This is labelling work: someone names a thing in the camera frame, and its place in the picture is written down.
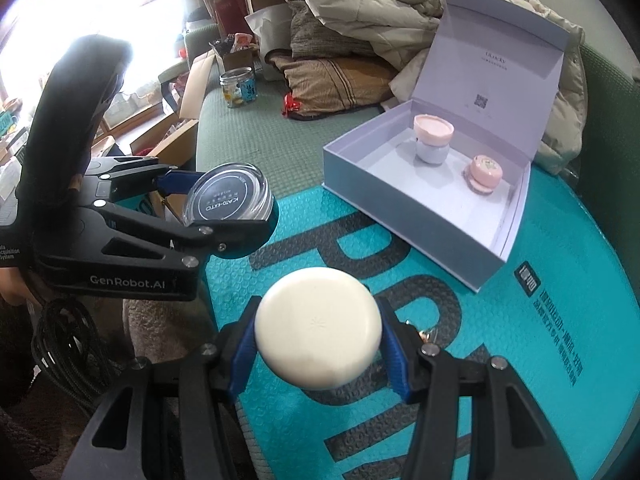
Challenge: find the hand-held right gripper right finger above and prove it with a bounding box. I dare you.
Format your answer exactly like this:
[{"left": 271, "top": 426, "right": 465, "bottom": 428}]
[{"left": 376, "top": 297, "right": 576, "bottom": 480}]

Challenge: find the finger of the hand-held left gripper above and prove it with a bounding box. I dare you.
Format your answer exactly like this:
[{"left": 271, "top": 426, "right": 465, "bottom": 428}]
[
  {"left": 75, "top": 201, "right": 275, "bottom": 270},
  {"left": 79, "top": 156, "right": 204, "bottom": 204}
]

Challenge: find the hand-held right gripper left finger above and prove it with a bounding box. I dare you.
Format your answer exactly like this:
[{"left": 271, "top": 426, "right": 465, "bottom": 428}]
[{"left": 60, "top": 305, "right": 263, "bottom": 480}]

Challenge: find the clear round cosmetic jar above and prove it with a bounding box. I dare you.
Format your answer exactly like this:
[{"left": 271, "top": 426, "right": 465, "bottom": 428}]
[{"left": 181, "top": 161, "right": 279, "bottom": 260}]

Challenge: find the white round jar lid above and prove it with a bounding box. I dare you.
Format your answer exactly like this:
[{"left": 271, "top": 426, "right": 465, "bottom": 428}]
[{"left": 254, "top": 267, "right": 383, "bottom": 390}]

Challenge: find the pink round compact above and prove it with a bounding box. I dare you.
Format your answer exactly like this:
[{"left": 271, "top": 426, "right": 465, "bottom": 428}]
[{"left": 465, "top": 154, "right": 503, "bottom": 194}]

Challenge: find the white round jar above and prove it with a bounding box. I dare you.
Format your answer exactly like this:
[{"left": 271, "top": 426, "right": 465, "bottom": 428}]
[{"left": 415, "top": 140, "right": 449, "bottom": 166}]

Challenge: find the white hinged gift box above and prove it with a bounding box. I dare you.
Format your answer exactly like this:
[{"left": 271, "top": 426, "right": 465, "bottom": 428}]
[{"left": 322, "top": 0, "right": 571, "bottom": 292}]

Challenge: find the open cardboard box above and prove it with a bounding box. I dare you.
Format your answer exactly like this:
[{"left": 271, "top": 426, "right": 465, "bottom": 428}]
[{"left": 130, "top": 120, "right": 198, "bottom": 221}]

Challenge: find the beige fleece cloth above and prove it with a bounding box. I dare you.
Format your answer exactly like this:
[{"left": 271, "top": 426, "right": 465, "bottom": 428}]
[{"left": 122, "top": 300, "right": 221, "bottom": 361}]

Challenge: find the small glass jar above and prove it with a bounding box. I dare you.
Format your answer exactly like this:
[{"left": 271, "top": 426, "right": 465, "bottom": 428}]
[{"left": 220, "top": 67, "right": 258, "bottom": 109}]

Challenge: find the teal foam mat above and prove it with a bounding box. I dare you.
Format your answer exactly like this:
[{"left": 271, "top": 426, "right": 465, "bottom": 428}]
[{"left": 202, "top": 162, "right": 640, "bottom": 480}]

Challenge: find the brown striped pillow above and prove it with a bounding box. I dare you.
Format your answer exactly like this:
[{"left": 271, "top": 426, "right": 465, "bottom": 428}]
[{"left": 270, "top": 50, "right": 401, "bottom": 118}]

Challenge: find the grey knit cloth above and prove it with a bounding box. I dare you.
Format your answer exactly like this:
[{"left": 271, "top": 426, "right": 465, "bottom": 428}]
[{"left": 292, "top": 0, "right": 381, "bottom": 58}]

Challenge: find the pink cosmetic jar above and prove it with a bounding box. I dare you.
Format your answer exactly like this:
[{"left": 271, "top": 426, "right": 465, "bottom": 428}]
[{"left": 413, "top": 114, "right": 454, "bottom": 145}]

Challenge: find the beige quilted jacket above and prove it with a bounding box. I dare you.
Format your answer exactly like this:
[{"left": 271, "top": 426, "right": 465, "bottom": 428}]
[{"left": 277, "top": 0, "right": 586, "bottom": 176}]

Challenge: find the black braided cable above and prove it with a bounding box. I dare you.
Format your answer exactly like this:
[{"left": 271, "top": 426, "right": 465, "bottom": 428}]
[{"left": 30, "top": 297, "right": 131, "bottom": 411}]

